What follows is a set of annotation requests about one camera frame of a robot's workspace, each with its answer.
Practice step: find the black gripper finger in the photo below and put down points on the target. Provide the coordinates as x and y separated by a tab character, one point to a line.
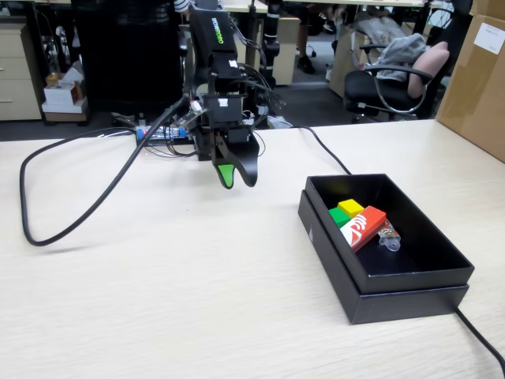
250	162
227	175

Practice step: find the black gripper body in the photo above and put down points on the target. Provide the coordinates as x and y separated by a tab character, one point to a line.
223	112

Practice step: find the green wooden cube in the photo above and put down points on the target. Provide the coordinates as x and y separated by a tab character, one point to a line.
338	217

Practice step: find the yellow wooden cube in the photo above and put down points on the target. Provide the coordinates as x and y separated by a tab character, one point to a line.
351	207

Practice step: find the red white rectangular block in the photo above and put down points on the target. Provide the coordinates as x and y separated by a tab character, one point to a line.
367	227

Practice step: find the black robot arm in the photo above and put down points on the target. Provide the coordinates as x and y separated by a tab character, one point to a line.
213	35

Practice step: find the brown cardboard box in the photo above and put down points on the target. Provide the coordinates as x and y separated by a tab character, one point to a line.
347	59

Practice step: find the white box stack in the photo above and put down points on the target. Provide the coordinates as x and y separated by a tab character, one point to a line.
63	96

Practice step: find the black cardboard box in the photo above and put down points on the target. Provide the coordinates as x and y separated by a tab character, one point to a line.
418	237

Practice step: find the large labelled cardboard box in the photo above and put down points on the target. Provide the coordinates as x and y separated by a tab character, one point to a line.
477	91

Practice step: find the clear plastic bag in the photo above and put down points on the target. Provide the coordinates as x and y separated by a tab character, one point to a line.
278	121

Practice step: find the blue circuit board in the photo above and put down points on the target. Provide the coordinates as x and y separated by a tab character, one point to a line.
161	134

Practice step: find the light wooden cabinet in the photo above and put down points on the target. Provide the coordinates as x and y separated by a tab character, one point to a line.
286	59

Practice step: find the person leg with dark shoe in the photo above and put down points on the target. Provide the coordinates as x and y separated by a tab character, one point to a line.
304	43

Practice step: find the large black panel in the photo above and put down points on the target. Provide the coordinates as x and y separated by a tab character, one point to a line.
126	55

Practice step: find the black office chair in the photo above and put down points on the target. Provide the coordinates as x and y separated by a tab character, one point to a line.
363	88

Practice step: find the grey garment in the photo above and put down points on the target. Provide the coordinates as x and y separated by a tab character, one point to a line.
402	53

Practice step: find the pink cushion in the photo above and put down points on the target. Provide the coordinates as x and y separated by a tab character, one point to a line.
428	67

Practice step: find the beige drawer cabinet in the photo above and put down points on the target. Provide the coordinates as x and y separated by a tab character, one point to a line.
17	71

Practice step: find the small camera board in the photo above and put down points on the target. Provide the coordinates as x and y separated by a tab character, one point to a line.
189	114

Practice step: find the black cylindrical post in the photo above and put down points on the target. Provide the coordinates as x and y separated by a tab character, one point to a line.
272	35

